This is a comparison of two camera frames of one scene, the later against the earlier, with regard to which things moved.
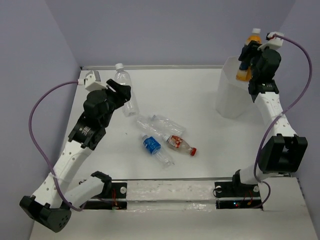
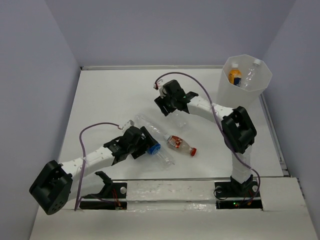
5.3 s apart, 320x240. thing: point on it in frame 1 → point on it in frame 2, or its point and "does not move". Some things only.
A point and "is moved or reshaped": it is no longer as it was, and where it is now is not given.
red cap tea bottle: [178, 143] does not move
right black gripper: [251, 48] → [161, 102]
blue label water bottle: [154, 147] does not move
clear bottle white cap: [131, 108] is moved or reshaped
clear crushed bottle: [151, 127] does not move
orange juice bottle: [245, 75] → [234, 75]
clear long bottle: [168, 123] → [181, 119]
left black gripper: [122, 94] → [149, 141]
